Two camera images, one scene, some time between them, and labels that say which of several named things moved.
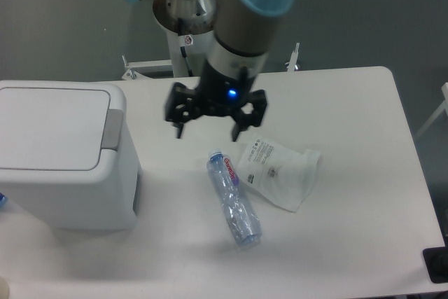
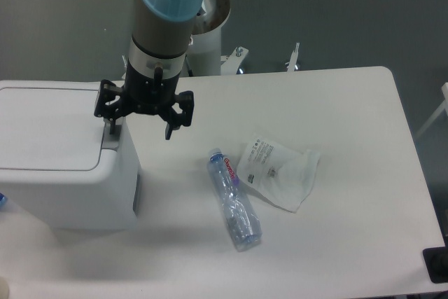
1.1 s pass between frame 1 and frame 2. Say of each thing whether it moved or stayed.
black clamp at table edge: stayed
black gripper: moved
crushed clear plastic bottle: stayed
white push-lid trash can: stayed
